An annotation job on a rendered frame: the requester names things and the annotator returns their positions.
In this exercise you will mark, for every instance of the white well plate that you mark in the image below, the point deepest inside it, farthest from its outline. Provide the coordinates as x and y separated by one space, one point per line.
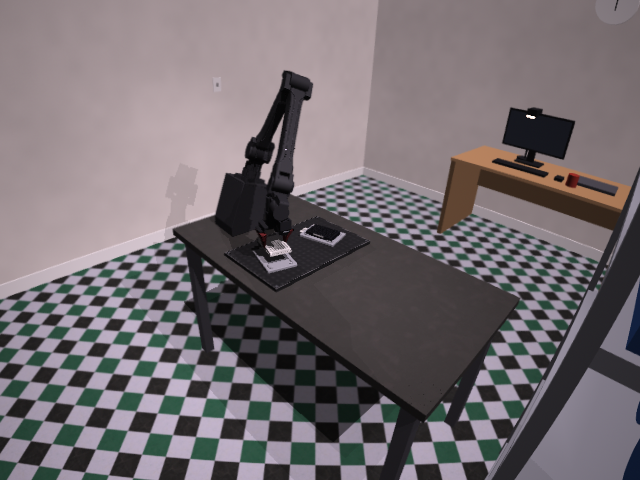
276 246

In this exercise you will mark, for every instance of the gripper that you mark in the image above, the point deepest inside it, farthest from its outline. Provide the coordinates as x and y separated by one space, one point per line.
263 235

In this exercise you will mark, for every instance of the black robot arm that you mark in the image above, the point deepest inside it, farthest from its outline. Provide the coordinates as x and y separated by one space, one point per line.
295 89

